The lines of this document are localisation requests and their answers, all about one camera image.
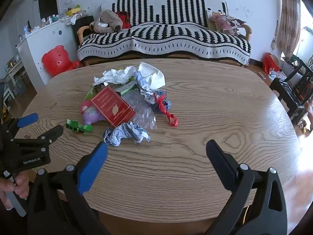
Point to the yellow green wrapper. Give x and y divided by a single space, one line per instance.
90 93

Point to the green white carton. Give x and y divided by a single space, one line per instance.
128 88

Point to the scattered papers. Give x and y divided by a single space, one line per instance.
276 75

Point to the purple pink plush toy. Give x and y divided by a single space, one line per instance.
90 116

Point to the clear plastic bag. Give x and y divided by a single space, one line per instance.
144 115

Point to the pink printed pillow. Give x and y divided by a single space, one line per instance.
226 23

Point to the red ribbon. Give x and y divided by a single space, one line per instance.
171 120

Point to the yellow box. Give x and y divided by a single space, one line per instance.
73 11

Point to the red bag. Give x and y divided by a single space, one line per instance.
270 63

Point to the brown plush toy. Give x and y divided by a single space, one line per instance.
107 20

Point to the dark low tv cabinet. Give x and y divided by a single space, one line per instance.
291 93

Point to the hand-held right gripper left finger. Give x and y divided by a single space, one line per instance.
93 169

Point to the wooden sofa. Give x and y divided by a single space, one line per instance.
82 30

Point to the green cigarette pack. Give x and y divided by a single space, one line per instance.
78 126

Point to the red cushion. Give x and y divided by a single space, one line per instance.
125 19

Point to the person's left hand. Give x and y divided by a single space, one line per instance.
20 184

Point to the red bear plastic stool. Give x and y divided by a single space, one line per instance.
57 60

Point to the red cardboard box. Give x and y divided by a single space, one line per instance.
112 107

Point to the black bag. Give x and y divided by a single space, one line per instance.
82 27

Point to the dark blue wrapper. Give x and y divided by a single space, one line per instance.
162 105

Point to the checked curtain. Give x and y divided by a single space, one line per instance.
289 22

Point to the white side shelf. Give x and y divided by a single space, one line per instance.
11 78

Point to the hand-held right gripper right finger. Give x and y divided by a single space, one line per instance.
220 156

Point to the white cabinet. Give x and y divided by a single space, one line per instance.
44 41

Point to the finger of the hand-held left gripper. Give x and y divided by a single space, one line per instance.
50 133
27 121

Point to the sofa with striped cover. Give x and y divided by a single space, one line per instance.
171 36

